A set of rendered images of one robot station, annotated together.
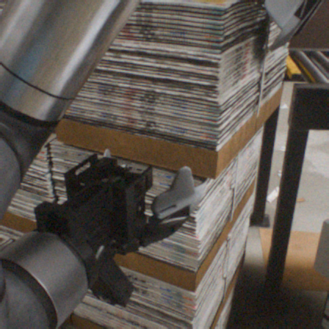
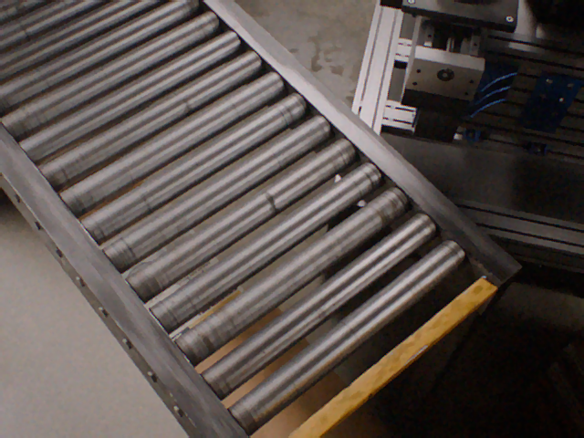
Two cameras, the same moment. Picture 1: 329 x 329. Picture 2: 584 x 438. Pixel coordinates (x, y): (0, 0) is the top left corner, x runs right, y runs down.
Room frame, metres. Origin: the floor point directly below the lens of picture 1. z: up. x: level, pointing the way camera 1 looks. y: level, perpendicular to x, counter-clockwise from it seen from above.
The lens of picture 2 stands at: (1.75, -0.28, 1.82)
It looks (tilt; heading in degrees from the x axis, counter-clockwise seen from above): 58 degrees down; 219
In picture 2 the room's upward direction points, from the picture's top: 5 degrees clockwise
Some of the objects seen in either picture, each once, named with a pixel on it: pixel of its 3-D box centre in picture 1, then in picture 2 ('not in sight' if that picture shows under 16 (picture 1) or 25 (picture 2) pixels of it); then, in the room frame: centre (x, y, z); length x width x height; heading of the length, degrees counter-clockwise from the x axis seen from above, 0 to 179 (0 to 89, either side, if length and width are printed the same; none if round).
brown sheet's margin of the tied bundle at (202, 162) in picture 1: (153, 128); not in sight; (0.62, 0.02, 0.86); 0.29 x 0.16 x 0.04; 62
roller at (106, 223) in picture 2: not in sight; (201, 165); (1.27, -0.86, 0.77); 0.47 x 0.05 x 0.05; 173
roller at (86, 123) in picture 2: not in sight; (137, 96); (1.25, -1.06, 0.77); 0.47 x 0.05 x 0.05; 173
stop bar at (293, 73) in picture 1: (284, 59); (389, 369); (1.34, -0.40, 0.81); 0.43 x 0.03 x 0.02; 173
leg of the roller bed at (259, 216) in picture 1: (266, 156); not in sight; (1.57, -0.45, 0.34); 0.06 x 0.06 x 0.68; 83
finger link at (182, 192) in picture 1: (182, 189); not in sight; (0.39, -0.02, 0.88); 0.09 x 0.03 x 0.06; 127
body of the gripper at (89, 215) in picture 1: (96, 220); not in sight; (0.32, 0.07, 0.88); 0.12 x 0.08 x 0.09; 153
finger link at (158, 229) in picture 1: (153, 222); not in sight; (0.35, 0.01, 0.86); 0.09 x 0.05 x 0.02; 127
